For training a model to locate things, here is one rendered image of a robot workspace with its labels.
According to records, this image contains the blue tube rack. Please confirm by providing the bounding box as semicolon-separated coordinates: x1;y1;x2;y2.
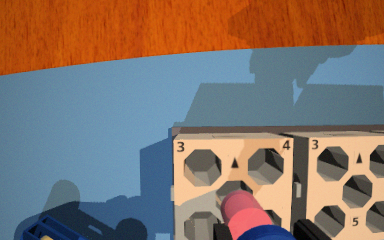
20;215;89;240

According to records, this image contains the conical tube with pink liquid and blue cap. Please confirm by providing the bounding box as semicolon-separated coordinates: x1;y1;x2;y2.
220;190;297;240

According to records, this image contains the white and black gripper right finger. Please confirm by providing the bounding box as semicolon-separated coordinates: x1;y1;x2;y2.
293;219;332;240

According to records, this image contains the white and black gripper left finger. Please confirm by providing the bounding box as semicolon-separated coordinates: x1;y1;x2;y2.
213;223;233;240

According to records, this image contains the light blue bench mat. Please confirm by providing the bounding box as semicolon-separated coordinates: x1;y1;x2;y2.
0;44;384;240

